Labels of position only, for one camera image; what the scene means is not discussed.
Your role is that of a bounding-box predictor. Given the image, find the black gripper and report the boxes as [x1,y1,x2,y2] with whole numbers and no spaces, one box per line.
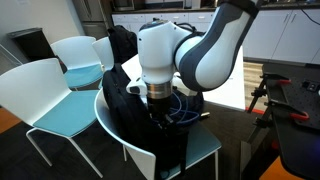
[146,95,175,126]

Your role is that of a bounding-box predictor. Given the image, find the blue cable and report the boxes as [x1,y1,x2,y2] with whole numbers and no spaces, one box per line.
[167,89,202,127]

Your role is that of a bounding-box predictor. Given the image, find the black open backpack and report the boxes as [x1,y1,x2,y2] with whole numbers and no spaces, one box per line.
[101,63,205,178]

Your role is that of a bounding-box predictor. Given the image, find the white chair holding open backpack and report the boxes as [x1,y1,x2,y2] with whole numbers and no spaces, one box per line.
[93,88,223,180]

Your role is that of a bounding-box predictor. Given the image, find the black closed backpack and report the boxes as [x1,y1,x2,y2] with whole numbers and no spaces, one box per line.
[106,25,139,65]

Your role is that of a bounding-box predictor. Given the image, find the white chair teal seat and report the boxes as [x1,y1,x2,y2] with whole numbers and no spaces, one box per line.
[49,35,105,92]
[91,36,116,73]
[0,57,105,179]

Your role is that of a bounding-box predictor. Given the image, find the stainless steel fridge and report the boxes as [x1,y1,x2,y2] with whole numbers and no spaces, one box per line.
[72,0,113,39]

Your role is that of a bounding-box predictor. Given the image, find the black breadboard robot platform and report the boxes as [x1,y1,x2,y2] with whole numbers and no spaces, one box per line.
[239,62,320,180]

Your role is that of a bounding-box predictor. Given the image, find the white lower cabinets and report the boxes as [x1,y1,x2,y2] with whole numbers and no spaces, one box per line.
[111,8,320,65]

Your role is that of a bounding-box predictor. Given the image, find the black trash bin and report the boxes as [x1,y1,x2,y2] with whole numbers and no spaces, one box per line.
[6,27,57,63]

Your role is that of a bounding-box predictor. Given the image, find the small beige strap end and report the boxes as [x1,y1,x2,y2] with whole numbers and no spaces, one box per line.
[198,111,212,120]

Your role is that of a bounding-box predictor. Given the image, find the red handled black clamp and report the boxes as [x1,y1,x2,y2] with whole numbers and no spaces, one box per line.
[252,99,311,129]
[247,73,293,115]

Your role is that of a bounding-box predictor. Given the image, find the black power switch box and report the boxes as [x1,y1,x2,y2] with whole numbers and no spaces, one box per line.
[301,78,320,93]

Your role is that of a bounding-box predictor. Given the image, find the black wall cable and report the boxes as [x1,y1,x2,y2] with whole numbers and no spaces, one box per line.
[295,1,320,27]

